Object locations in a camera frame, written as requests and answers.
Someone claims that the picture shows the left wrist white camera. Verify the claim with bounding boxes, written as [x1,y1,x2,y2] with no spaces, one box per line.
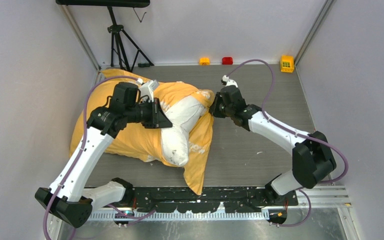
[139,80,160,102]

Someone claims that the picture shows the orange pillowcase with white print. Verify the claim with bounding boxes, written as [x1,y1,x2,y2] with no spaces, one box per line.
[69,68,215,196]

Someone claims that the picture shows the red toy block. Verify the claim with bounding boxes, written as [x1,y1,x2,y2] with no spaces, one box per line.
[221,56,234,65]

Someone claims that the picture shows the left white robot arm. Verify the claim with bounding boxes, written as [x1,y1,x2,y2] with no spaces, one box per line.
[35,80,173,228]

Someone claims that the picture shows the white slotted cable duct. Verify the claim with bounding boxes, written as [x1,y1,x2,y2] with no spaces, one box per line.
[88,209,271,221]

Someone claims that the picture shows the purple cable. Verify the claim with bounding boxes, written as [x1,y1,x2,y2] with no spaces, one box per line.
[223,59,350,228]
[42,75,158,240]

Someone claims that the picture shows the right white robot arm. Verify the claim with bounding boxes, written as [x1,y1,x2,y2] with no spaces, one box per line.
[209,77,337,205]

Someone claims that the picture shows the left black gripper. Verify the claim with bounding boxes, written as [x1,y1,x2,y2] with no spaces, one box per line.
[125,97,173,129]

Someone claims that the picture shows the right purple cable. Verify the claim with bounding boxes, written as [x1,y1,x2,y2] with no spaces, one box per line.
[223,59,350,228]

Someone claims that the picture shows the small yellow toy block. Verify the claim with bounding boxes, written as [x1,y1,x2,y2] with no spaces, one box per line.
[198,57,211,66]

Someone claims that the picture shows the black panel on tripod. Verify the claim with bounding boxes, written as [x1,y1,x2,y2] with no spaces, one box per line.
[55,0,150,8]

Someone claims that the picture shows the black tripod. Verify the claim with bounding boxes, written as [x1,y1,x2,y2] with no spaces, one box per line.
[107,6,154,72]

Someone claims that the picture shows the white pillow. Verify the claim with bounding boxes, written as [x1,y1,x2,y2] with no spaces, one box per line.
[161,96,206,167]

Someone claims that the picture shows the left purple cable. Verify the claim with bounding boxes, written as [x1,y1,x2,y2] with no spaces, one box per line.
[42,75,158,240]

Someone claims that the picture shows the yellow green toy block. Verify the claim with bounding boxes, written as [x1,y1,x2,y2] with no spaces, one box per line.
[279,55,295,73]

